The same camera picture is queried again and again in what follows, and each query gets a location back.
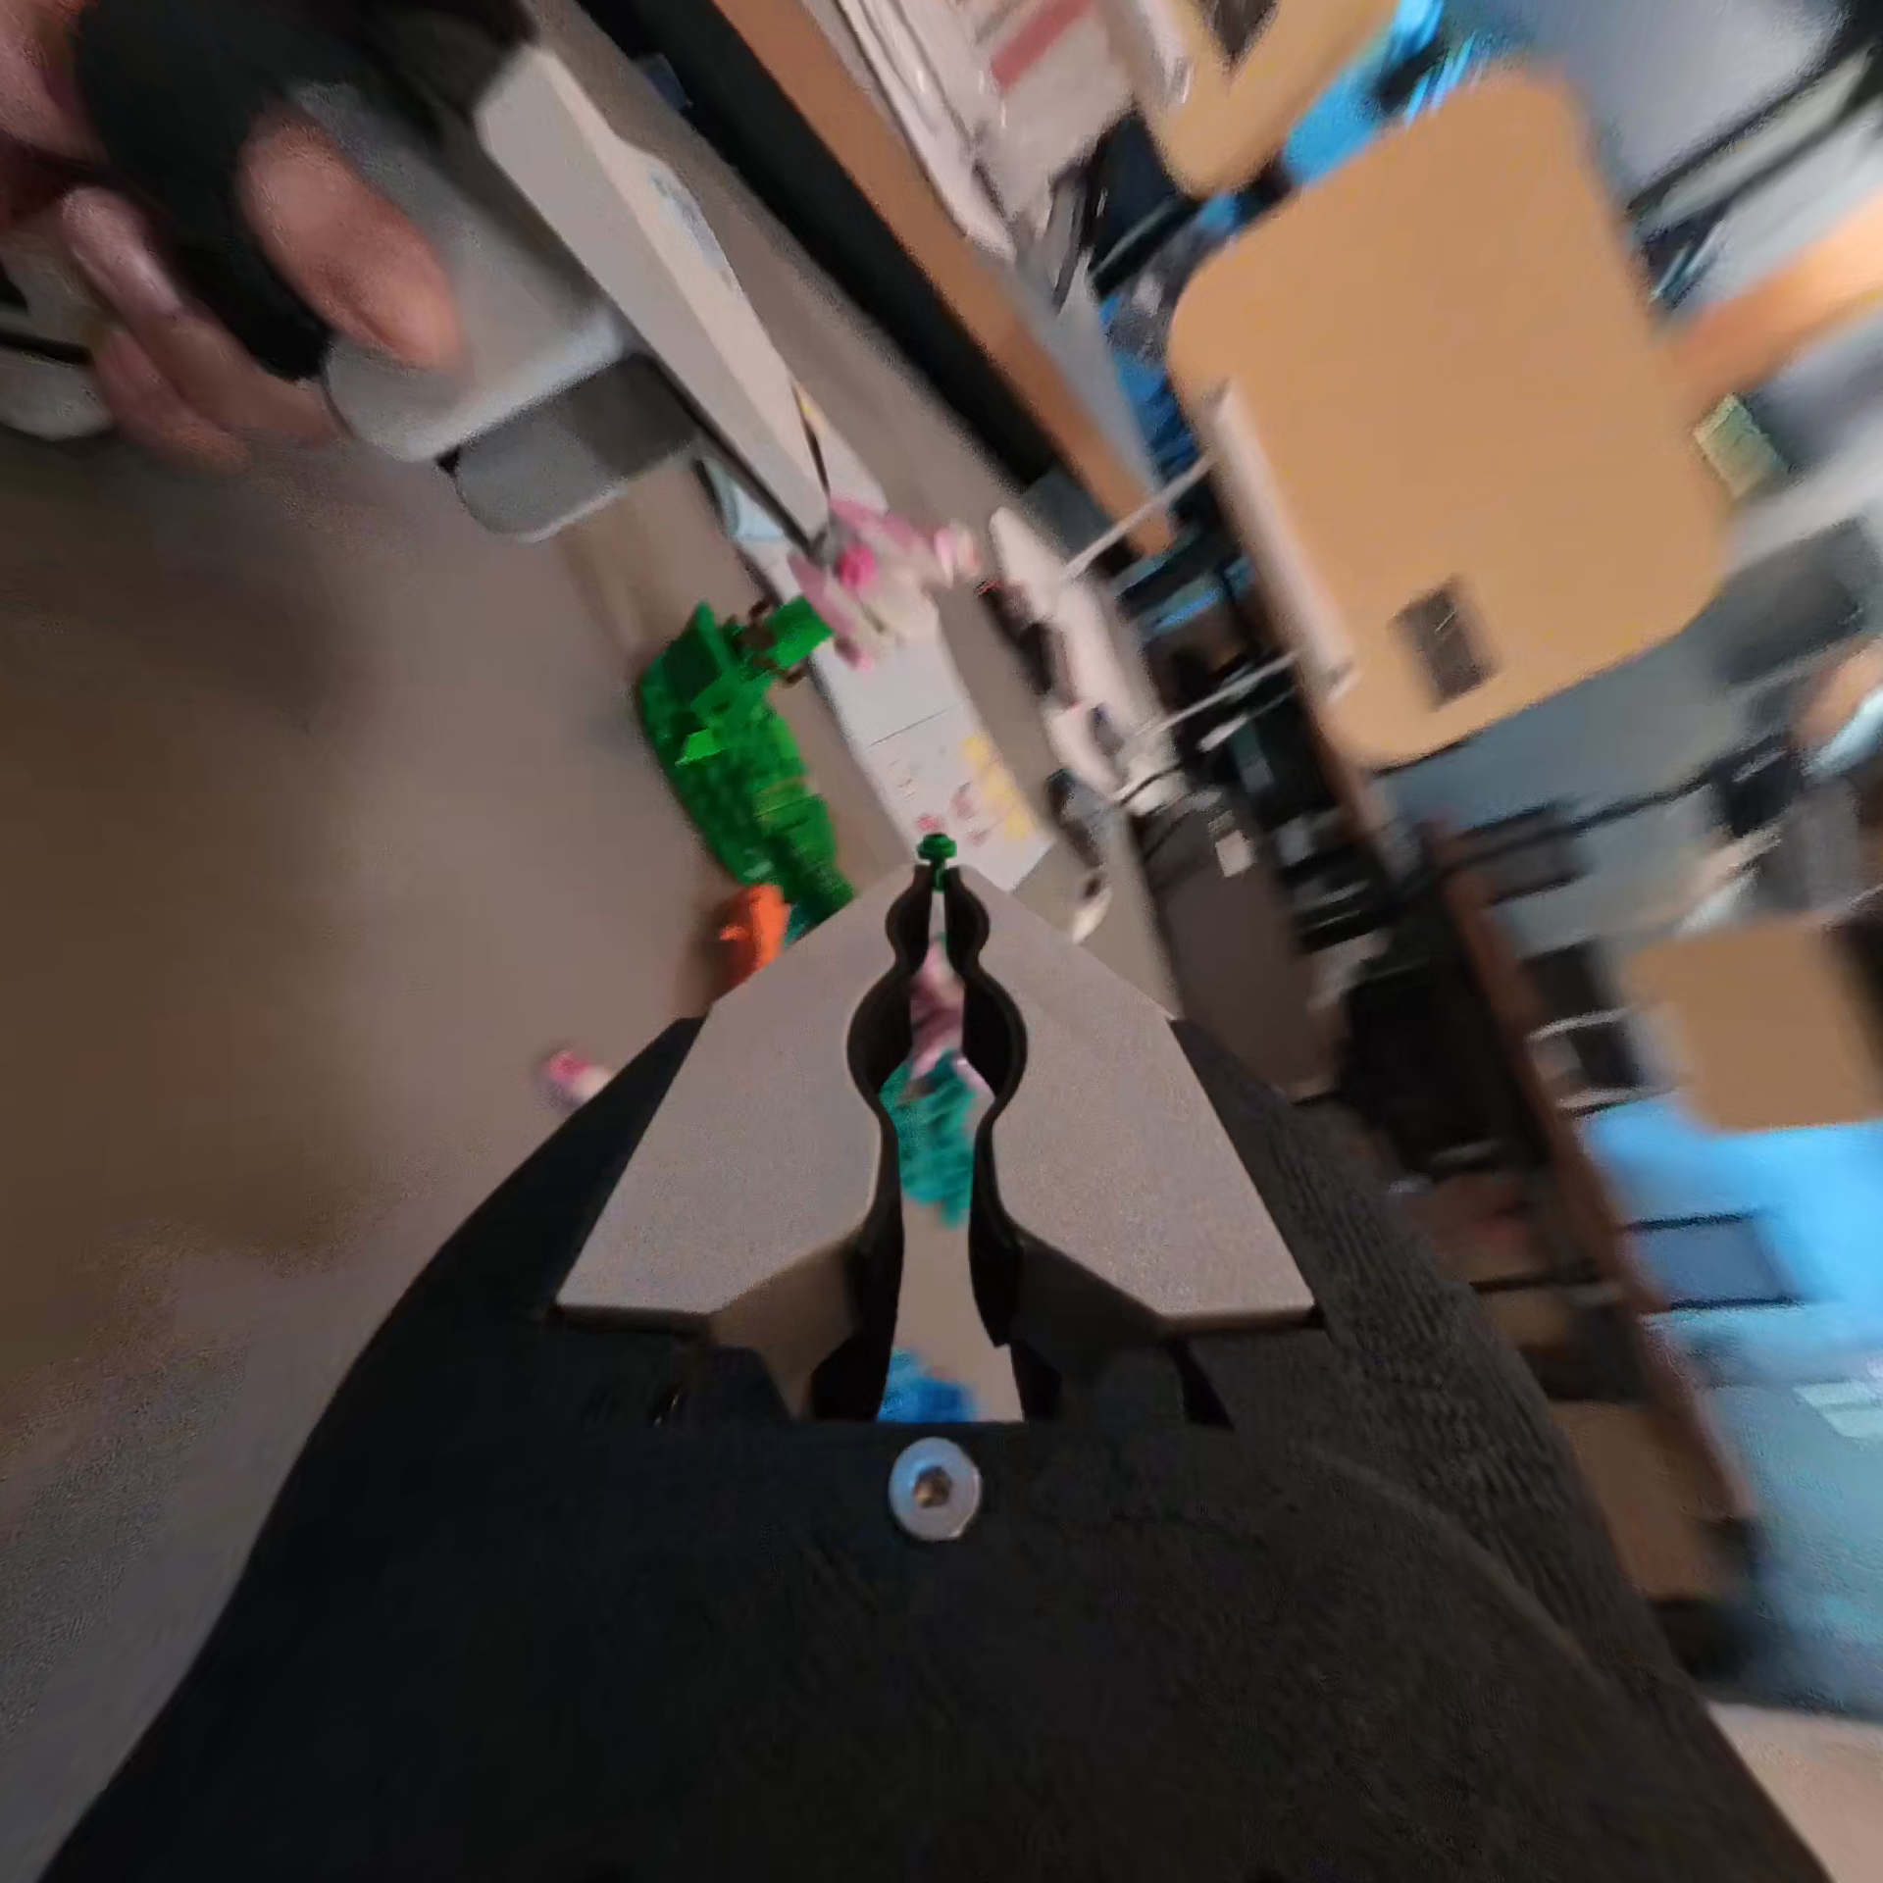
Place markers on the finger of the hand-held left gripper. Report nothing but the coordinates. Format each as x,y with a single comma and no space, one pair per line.
647,250

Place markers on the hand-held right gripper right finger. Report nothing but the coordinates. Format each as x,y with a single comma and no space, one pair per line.
1132,1178

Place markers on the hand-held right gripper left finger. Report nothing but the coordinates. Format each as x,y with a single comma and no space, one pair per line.
735,1164

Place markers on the pink lego petal assembly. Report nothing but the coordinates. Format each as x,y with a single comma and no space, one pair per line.
915,544

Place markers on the pink white lego piece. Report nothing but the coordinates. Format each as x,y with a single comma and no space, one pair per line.
576,1077

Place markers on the pile of teal lego pieces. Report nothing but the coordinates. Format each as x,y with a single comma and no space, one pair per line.
933,1164

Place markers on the orange lego piece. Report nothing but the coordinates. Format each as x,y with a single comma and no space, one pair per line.
755,926

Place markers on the pile of blue lego pieces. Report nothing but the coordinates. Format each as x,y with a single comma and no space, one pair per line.
922,1392

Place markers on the pile of green lego pieces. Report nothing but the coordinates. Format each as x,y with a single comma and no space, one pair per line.
735,751

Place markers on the pink lego flower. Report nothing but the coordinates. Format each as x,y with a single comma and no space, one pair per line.
869,619

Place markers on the lego instruction booklet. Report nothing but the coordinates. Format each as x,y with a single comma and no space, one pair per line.
922,736

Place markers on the person's left hand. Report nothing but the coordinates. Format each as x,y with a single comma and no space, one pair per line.
360,281

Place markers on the brown office desk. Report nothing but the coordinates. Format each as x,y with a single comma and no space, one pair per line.
944,234

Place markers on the wooden back chair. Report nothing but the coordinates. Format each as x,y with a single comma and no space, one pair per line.
1454,410
1249,103
1751,1017

